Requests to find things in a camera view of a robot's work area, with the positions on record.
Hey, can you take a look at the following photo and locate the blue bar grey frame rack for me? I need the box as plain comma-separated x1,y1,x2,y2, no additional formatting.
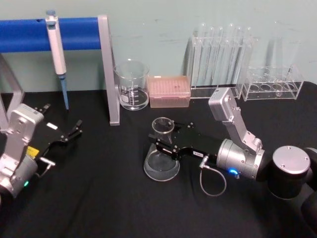
0,14,121,132

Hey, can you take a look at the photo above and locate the clear glass conical flask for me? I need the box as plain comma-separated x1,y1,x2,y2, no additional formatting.
143,117,180,182

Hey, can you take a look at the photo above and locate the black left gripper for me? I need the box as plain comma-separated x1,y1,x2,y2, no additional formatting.
26,104,84,163

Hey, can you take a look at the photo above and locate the white pipette with blue tip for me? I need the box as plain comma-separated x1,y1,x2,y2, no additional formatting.
45,9,70,110

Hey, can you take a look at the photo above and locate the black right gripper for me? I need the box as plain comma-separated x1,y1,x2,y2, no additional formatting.
148,120,225,164

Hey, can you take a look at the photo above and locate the clear glass test tube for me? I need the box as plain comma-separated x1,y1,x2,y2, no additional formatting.
216,26,224,86
199,22,208,86
227,23,235,86
235,26,243,86
244,26,252,86
209,27,216,86

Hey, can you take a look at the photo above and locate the pink pipette tip box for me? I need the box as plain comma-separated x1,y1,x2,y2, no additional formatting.
148,75,192,109

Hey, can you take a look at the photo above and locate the right gripper thin grey cable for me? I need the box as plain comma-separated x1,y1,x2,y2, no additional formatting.
199,154,228,197

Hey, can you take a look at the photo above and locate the black table cloth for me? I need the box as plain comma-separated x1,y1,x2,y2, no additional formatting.
0,80,317,238

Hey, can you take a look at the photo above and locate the clear glass beaker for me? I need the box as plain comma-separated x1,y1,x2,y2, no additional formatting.
113,59,151,112

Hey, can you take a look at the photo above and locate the tall clear acrylic tube rack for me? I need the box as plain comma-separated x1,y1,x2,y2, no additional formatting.
185,31,254,100

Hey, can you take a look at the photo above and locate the low clear acrylic tube rack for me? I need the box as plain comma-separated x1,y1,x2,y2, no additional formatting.
235,64,305,102

